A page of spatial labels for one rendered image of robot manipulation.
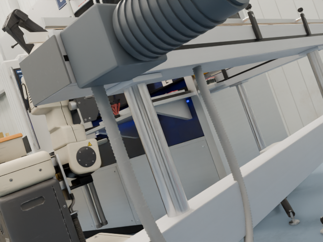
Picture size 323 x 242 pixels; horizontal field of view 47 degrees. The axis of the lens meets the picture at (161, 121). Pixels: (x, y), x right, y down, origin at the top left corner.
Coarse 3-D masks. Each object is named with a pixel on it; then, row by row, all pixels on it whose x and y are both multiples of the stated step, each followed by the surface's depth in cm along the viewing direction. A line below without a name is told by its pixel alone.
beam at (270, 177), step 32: (320, 128) 135; (256, 160) 106; (288, 160) 110; (320, 160) 127; (224, 192) 83; (256, 192) 93; (288, 192) 104; (160, 224) 72; (192, 224) 73; (224, 224) 80; (256, 224) 89
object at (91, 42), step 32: (128, 0) 52; (160, 0) 47; (192, 0) 44; (224, 0) 43; (64, 32) 58; (96, 32) 54; (128, 32) 51; (160, 32) 49; (192, 32) 48; (96, 64) 55; (128, 64) 54
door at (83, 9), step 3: (90, 0) 270; (96, 0) 266; (87, 3) 272; (90, 3) 270; (93, 3) 268; (84, 6) 275; (87, 6) 273; (90, 6) 271; (81, 9) 278; (84, 9) 276; (87, 9) 273; (75, 12) 283; (78, 12) 281; (81, 12) 279; (75, 15) 283; (78, 15) 281
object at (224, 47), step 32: (32, 32) 66; (224, 32) 99; (256, 32) 111; (288, 32) 132; (320, 32) 159; (32, 64) 64; (64, 64) 58; (160, 64) 76; (192, 64) 84; (224, 64) 106; (32, 96) 66; (64, 96) 67
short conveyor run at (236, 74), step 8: (288, 56) 196; (296, 56) 194; (304, 56) 197; (248, 64) 212; (256, 64) 209; (264, 64) 206; (272, 64) 203; (280, 64) 200; (216, 72) 229; (224, 72) 221; (232, 72) 219; (240, 72) 216; (248, 72) 213; (256, 72) 210; (264, 72) 213; (216, 80) 227; (224, 80) 224; (232, 80) 220; (240, 80) 217; (216, 88) 228; (224, 88) 237
